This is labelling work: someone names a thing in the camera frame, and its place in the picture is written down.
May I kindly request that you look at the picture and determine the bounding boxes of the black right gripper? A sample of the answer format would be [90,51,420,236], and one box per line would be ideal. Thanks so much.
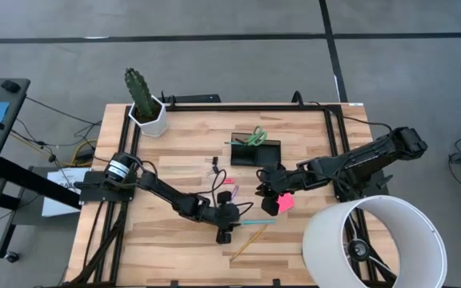
[255,162,295,217]

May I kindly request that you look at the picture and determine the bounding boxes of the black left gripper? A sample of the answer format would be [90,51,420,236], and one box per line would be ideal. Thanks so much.
[204,190,244,245]

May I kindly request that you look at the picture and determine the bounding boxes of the pink sticky note pad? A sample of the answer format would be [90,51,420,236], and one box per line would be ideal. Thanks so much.
[276,192,296,214]

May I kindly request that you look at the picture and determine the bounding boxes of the yellow pencil with pink eraser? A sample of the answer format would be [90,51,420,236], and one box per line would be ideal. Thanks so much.
[229,224,269,262]

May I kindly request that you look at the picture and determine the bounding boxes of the black mesh desk organizer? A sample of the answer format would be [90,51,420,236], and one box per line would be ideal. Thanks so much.
[230,132,283,168]

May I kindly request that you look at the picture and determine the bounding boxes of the green handled scissors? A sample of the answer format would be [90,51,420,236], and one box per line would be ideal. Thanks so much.
[246,125,269,147]

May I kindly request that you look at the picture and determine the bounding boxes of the white lampshade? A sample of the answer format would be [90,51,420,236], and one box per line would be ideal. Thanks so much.
[302,194,449,288]

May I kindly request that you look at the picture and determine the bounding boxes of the black lamp base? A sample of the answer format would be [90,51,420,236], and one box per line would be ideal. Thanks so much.
[346,238,372,263]

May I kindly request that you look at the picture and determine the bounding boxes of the white hexagonal plant pot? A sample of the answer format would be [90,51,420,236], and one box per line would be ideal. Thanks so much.
[128,94,170,138]

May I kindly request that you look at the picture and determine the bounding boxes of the green cactus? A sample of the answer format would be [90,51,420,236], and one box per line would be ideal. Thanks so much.
[124,66,162,119]

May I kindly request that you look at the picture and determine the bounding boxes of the white printed paper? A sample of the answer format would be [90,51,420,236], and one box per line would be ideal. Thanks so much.
[41,166,92,218]

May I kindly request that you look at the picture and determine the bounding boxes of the grey side desk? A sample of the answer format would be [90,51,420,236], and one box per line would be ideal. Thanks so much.
[0,77,82,259]

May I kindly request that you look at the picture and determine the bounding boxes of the black computer mouse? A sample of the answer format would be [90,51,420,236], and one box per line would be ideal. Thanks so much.
[1,79,22,94]

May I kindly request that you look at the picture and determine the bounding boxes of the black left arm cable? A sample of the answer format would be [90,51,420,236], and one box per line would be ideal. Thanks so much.
[208,168,229,209]

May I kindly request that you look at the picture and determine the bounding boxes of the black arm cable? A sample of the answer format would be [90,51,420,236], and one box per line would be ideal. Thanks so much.
[208,168,229,209]
[308,99,395,136]

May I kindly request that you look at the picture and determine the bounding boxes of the black aluminium table frame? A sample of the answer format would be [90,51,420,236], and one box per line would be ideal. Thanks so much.
[69,102,400,288]

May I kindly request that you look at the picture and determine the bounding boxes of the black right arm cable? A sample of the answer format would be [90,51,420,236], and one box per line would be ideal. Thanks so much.
[308,99,395,136]

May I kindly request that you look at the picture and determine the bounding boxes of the yellow cable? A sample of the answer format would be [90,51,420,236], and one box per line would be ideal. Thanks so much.
[69,138,98,168]

